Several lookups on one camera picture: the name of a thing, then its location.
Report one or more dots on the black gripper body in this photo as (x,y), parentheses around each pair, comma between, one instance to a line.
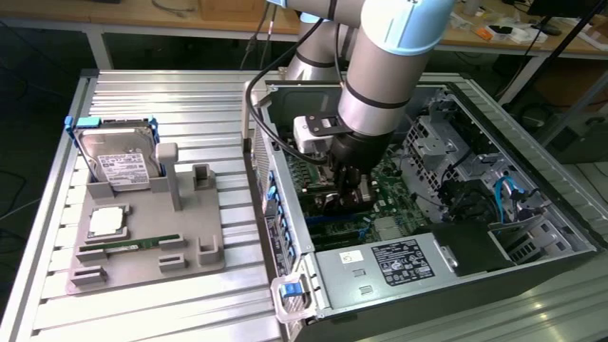
(358,149)

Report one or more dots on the black graphics card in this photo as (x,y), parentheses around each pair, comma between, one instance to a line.
(332,206)

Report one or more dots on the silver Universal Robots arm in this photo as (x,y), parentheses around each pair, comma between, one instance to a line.
(384,78)

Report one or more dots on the blue expansion slot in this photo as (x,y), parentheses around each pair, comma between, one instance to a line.
(317,220)

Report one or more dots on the blue slot clip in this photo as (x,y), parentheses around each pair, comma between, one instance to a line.
(288,238)
(280,211)
(270,178)
(273,194)
(284,224)

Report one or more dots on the green motherboard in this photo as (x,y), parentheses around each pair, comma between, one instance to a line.
(404,199)

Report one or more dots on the silver chipset heat sink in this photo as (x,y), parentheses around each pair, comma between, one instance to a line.
(388,228)

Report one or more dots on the perforated metal disk bay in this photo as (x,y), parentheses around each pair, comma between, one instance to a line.
(429,146)

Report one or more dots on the grey power supply unit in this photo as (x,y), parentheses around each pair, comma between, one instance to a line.
(350,278)

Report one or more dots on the black plastic shroud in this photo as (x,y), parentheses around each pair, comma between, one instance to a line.
(465,246)

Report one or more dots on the blue case latch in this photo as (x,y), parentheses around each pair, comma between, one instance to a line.
(290,289)

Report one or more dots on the open black PC case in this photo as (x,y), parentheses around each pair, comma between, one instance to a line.
(426,320)

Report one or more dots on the small orange object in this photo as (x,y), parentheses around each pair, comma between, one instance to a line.
(482,33)

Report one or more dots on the white and black object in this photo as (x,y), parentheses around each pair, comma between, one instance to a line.
(517,35)

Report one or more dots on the green RAM stick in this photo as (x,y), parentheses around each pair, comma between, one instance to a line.
(132,245)

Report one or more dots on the black box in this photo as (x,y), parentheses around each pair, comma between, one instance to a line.
(584,142)

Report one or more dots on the metal slat table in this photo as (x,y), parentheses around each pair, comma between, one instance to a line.
(142,92)

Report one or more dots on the grey parts rack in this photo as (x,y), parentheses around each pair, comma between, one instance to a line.
(142,270)

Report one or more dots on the silver CPU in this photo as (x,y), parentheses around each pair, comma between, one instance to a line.
(108,222)

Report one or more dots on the black tripod pole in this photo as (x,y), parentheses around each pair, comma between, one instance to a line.
(569,38)

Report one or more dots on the black monitor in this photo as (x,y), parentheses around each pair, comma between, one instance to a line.
(560,7)

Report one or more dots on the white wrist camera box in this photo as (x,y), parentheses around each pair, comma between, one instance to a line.
(305,135)

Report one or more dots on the tall grey case bracket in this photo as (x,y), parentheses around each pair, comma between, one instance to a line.
(248,107)

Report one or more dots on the looped grey case bracket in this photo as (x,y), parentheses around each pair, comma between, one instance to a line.
(284,317)

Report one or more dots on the wooden desk white frame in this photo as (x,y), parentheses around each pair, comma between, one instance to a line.
(142,14)
(522,44)

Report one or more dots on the hard disk with blue bracket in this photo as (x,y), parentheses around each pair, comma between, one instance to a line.
(118,156)

